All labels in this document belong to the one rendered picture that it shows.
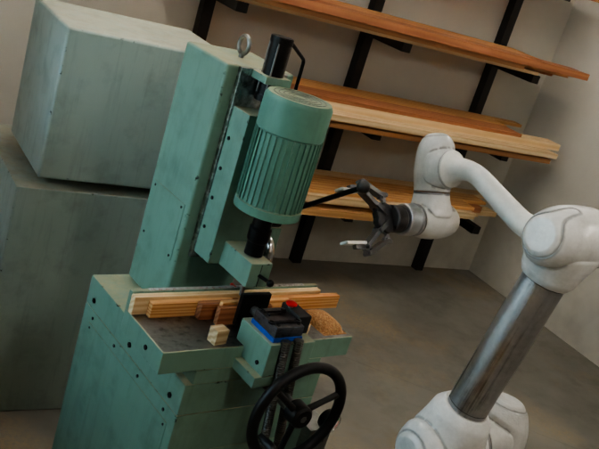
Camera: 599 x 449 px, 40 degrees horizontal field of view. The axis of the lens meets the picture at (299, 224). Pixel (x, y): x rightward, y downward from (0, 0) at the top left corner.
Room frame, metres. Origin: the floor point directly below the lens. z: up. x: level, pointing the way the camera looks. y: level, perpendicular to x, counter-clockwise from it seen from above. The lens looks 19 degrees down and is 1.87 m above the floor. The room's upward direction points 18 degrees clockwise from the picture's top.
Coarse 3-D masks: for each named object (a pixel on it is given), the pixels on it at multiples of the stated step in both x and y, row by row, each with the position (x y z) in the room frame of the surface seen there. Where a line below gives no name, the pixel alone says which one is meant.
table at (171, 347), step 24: (144, 336) 1.77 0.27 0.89; (168, 336) 1.79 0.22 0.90; (192, 336) 1.83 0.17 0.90; (312, 336) 2.03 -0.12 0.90; (336, 336) 2.08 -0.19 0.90; (168, 360) 1.72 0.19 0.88; (192, 360) 1.76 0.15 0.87; (216, 360) 1.81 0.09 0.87; (240, 360) 1.84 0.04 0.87; (264, 384) 1.80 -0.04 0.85
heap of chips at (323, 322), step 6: (312, 312) 2.13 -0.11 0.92; (318, 312) 2.13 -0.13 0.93; (324, 312) 2.14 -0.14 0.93; (312, 318) 2.11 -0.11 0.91; (318, 318) 2.11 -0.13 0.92; (324, 318) 2.11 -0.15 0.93; (330, 318) 2.12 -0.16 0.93; (312, 324) 2.10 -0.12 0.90; (318, 324) 2.09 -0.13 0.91; (324, 324) 2.08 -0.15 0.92; (330, 324) 2.09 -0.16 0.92; (336, 324) 2.11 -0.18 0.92; (318, 330) 2.08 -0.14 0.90; (324, 330) 2.07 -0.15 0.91; (330, 330) 2.08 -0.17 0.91; (336, 330) 2.09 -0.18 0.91
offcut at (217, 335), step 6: (222, 324) 1.86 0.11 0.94; (210, 330) 1.83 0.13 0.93; (216, 330) 1.82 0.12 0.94; (222, 330) 1.83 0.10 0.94; (228, 330) 1.84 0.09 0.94; (210, 336) 1.83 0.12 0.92; (216, 336) 1.81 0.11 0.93; (222, 336) 1.83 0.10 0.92; (210, 342) 1.82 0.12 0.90; (216, 342) 1.81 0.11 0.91; (222, 342) 1.83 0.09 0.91
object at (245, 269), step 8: (224, 248) 2.07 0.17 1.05; (232, 248) 2.05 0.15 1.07; (240, 248) 2.05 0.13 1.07; (224, 256) 2.06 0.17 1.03; (232, 256) 2.04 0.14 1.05; (240, 256) 2.01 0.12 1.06; (248, 256) 2.02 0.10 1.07; (224, 264) 2.06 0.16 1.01; (232, 264) 2.03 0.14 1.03; (240, 264) 2.01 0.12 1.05; (248, 264) 1.98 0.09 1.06; (256, 264) 1.98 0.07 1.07; (264, 264) 2.00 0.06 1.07; (272, 264) 2.02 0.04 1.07; (232, 272) 2.02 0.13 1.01; (240, 272) 2.00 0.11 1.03; (248, 272) 1.98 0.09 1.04; (256, 272) 1.99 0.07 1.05; (264, 272) 2.00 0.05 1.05; (240, 280) 1.99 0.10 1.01; (248, 280) 1.98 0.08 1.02; (256, 280) 1.99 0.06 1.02
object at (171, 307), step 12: (156, 300) 1.87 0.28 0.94; (168, 300) 1.89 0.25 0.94; (180, 300) 1.91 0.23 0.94; (192, 300) 1.93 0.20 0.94; (300, 300) 2.17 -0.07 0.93; (312, 300) 2.19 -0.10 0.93; (324, 300) 2.23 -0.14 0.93; (336, 300) 2.26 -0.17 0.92; (156, 312) 1.86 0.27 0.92; (168, 312) 1.88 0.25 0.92; (180, 312) 1.90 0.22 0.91; (192, 312) 1.93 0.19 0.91
